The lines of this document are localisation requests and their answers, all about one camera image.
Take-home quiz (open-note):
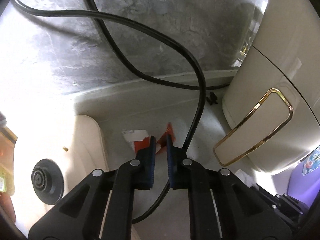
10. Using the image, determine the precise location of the red plastic scrap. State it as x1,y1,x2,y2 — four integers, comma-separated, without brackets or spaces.
133,123,175,154

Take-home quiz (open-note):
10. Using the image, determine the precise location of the purple plastic bucket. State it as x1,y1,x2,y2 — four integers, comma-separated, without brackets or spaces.
272,146,319,207

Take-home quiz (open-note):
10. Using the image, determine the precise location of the cream induction cooktop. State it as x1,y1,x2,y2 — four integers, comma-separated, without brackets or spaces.
12,114,111,213

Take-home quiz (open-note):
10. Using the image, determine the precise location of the cream air fryer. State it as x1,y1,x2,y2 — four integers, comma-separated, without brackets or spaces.
213,0,319,173

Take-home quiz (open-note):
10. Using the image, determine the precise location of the yellow cap green label bottle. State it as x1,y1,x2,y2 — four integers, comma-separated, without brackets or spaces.
0,126,17,196

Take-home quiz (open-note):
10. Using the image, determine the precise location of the right black power cable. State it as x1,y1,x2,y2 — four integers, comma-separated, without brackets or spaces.
11,0,208,225

